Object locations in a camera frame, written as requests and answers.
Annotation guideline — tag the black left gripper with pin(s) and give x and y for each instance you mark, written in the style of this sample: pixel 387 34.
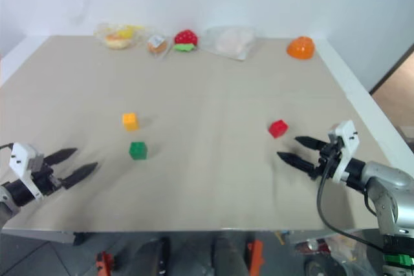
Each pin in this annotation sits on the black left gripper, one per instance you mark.
pixel 45 177

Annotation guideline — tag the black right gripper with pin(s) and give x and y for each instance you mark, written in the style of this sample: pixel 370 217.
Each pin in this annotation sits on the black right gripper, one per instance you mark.
pixel 328 158

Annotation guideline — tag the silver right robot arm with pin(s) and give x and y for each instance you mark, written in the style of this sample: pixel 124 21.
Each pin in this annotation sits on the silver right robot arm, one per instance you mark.
pixel 383 188

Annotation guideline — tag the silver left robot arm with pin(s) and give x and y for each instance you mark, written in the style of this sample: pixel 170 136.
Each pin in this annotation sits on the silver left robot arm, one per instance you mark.
pixel 13 193

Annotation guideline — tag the red cube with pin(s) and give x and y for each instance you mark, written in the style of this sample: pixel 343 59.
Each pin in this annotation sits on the red cube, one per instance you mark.
pixel 277 128

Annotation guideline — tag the green cube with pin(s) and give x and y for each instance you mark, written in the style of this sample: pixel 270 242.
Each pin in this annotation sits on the green cube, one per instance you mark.
pixel 138 150

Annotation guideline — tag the yellow cube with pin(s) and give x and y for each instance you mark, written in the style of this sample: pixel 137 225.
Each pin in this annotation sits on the yellow cube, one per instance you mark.
pixel 130 121

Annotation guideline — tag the orange and black clamp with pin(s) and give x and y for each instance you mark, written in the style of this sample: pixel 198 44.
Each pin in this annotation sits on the orange and black clamp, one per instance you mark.
pixel 105 261
pixel 256 253

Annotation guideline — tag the orange plastic dome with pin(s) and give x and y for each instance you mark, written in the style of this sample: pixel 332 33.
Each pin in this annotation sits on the orange plastic dome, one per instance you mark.
pixel 300 48

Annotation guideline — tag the dark rounded robot leg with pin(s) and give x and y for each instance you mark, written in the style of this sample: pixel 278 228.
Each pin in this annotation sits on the dark rounded robot leg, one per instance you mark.
pixel 152 256

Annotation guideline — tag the clear bag with pale food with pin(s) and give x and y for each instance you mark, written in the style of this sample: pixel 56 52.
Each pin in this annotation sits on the clear bag with pale food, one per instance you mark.
pixel 229 42

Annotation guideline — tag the clear bag with yellow toys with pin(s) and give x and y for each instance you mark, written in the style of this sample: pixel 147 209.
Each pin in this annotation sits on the clear bag with yellow toys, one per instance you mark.
pixel 118 37

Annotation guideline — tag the wrapped orange toy bun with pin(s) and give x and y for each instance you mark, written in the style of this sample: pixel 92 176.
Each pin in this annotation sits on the wrapped orange toy bun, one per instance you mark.
pixel 157 44

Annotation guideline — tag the red and green toy strawberry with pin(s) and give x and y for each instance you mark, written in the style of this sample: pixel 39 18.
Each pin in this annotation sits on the red and green toy strawberry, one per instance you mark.
pixel 185 40

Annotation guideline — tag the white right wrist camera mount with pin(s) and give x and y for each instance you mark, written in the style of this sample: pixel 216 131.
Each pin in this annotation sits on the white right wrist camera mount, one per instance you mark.
pixel 344 146

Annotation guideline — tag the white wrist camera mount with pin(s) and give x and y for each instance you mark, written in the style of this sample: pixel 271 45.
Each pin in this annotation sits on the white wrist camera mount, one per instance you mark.
pixel 344 146
pixel 22 159

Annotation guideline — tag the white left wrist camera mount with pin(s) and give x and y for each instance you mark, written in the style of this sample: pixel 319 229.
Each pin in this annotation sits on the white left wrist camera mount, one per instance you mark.
pixel 22 159

